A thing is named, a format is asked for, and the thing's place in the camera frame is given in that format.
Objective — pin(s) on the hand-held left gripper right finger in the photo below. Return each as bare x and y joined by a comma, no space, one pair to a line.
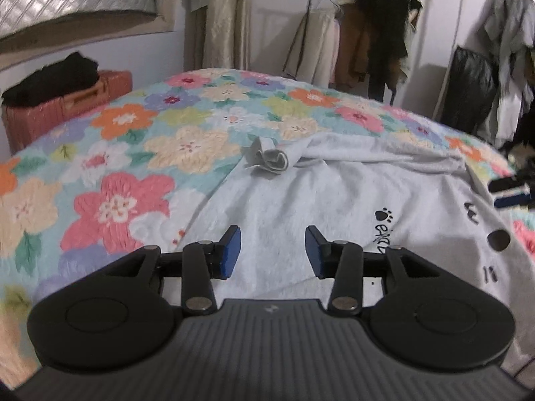
313,255

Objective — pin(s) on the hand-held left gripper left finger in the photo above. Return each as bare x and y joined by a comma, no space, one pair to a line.
232,255

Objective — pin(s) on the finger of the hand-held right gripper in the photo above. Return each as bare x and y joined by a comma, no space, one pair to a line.
512,201
508,186

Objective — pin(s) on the light grey printed t-shirt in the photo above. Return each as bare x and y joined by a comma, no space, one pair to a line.
313,183

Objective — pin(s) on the white clothes rack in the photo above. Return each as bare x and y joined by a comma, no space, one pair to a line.
455,29

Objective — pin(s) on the folded black clothes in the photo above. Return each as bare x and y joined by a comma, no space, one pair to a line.
50,79

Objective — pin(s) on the white hanging garment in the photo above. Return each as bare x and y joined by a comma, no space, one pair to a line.
510,112

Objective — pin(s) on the black garment bag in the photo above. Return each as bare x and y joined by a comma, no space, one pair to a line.
468,87

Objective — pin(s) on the floral quilted bedspread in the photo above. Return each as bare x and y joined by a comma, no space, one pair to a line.
125,154

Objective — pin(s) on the grey knit hanging garment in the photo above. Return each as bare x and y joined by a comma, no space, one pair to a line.
505,29

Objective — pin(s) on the cream hanging garment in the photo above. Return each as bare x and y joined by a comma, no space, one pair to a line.
309,50

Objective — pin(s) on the pink hanging garment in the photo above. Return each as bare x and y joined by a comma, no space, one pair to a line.
333,50

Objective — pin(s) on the black hanging garment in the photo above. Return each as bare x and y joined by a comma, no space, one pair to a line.
384,21

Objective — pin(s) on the brown hanging garment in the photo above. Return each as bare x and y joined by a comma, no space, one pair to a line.
351,41

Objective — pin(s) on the pink-brown hard suitcase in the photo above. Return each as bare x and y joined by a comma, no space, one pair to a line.
54,112

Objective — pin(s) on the beige satin curtain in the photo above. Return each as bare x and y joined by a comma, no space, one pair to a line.
228,16

